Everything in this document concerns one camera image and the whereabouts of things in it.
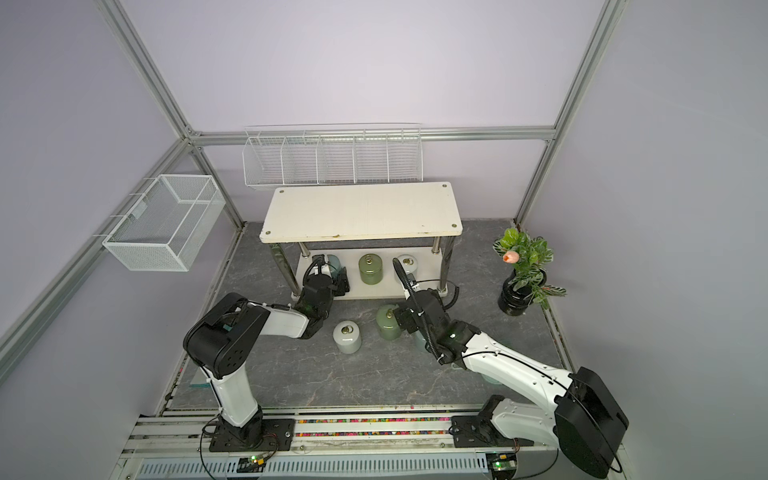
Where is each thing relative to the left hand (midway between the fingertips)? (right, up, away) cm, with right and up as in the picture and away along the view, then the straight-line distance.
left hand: (337, 271), depth 97 cm
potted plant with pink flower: (+52, -2, -22) cm, 56 cm away
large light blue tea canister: (+26, -19, -14) cm, 35 cm away
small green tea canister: (+12, +1, -5) cm, 13 cm away
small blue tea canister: (0, +2, -6) cm, 6 cm away
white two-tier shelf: (+12, +12, -24) cm, 30 cm away
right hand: (+24, -6, -14) cm, 28 cm away
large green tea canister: (+17, -14, -12) cm, 25 cm away
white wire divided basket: (-3, +39, +3) cm, 39 cm away
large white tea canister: (+5, -18, -14) cm, 23 cm away
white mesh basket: (-46, +14, -12) cm, 50 cm away
